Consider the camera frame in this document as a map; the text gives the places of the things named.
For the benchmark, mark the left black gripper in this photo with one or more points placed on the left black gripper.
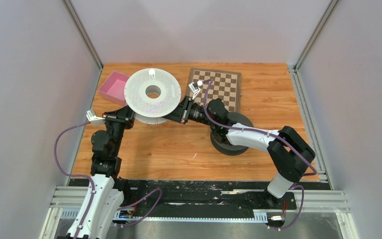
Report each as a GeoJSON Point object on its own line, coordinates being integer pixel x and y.
{"type": "Point", "coordinates": [125, 115]}

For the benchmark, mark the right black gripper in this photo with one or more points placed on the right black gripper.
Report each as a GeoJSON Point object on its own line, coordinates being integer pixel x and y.
{"type": "Point", "coordinates": [181, 114]}

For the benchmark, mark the white cable spool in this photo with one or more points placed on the white cable spool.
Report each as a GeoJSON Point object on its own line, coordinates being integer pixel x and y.
{"type": "Point", "coordinates": [152, 93]}

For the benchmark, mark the black cable spool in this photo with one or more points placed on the black cable spool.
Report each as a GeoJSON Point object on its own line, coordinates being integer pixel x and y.
{"type": "Point", "coordinates": [220, 140]}

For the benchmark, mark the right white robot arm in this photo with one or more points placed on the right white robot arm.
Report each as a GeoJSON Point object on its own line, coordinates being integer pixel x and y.
{"type": "Point", "coordinates": [290, 153]}

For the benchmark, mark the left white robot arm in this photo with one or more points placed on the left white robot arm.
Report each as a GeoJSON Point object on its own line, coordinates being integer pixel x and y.
{"type": "Point", "coordinates": [106, 190]}

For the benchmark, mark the pink plastic box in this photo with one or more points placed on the pink plastic box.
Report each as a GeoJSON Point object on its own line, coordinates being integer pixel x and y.
{"type": "Point", "coordinates": [112, 88]}

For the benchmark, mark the wooden chessboard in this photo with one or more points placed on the wooden chessboard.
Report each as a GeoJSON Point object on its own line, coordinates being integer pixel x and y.
{"type": "Point", "coordinates": [226, 86]}

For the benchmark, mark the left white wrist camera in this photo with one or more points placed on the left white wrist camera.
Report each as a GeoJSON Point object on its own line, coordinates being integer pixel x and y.
{"type": "Point", "coordinates": [94, 119]}

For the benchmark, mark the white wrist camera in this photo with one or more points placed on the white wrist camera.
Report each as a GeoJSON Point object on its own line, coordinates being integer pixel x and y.
{"type": "Point", "coordinates": [196, 88]}
{"type": "Point", "coordinates": [94, 119]}

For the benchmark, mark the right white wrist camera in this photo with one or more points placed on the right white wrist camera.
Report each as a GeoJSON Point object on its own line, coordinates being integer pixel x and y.
{"type": "Point", "coordinates": [196, 88]}

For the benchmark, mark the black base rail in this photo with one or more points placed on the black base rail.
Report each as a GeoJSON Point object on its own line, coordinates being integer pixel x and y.
{"type": "Point", "coordinates": [204, 199]}

